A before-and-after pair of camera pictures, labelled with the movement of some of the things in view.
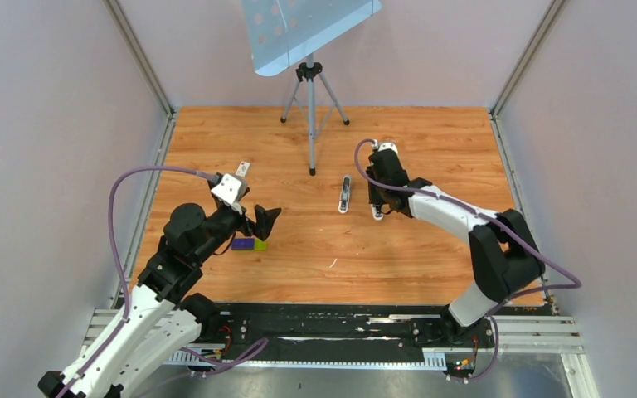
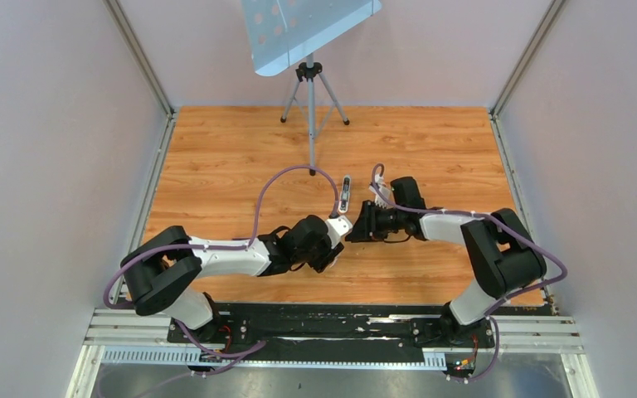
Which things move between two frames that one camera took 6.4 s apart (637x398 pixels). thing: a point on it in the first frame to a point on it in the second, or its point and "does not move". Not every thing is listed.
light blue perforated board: x=280 y=31 does not move
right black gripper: x=373 y=197 to x=366 y=228
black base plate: x=355 y=326 does not move
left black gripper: x=265 y=219 to x=328 y=254
